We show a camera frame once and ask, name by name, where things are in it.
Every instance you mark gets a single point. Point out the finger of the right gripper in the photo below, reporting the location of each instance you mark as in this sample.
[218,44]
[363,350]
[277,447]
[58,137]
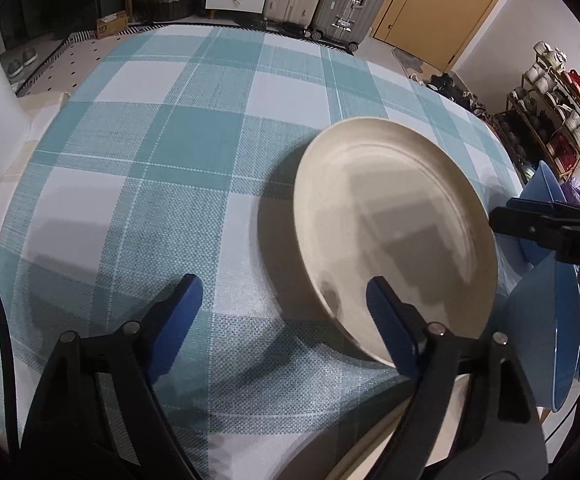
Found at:
[558,210]
[538,234]

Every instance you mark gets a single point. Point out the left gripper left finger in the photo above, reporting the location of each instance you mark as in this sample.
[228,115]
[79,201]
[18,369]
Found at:
[67,430]

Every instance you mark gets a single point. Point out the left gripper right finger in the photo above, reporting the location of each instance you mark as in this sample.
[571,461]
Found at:
[499,434]

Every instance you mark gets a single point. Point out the small blue bowl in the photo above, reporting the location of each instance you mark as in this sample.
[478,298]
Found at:
[544,189]

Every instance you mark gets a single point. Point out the large blue bowl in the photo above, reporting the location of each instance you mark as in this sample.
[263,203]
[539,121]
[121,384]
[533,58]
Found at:
[542,322]

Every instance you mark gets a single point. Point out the large cream plate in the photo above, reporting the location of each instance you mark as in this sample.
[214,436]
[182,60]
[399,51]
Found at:
[415,435]

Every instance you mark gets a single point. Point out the smaller cream plate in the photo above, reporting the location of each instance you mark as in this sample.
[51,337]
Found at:
[375,198]

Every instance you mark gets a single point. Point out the wooden shoe rack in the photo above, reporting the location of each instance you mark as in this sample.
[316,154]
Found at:
[541,119]

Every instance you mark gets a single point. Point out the wooden door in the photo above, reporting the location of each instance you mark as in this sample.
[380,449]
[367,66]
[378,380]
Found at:
[436,31]

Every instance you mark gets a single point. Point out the teal plaid tablecloth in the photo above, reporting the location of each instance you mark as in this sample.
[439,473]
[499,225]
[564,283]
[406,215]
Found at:
[178,155]

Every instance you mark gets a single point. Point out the silver aluminium suitcase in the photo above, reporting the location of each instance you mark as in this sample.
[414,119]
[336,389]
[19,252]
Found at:
[345,23]

